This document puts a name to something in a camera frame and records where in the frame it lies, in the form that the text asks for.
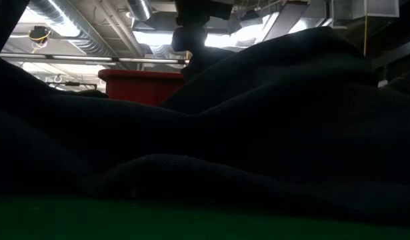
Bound yellow hanging cord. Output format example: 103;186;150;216
363;15;369;56

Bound red plastic laundry bin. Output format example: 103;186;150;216
97;69;186;107

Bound smooth silver ventilation duct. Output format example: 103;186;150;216
126;0;153;21

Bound yellow cable reel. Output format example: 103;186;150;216
27;25;52;46

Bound long ceiling light bar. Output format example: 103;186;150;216
0;53;191;65

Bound corrugated silver ventilation duct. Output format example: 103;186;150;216
27;0;116;57

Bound dark blue denim jeans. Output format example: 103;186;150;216
0;26;410;231

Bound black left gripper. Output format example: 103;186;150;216
171;0;236;81

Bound green table mat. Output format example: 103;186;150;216
0;195;410;240

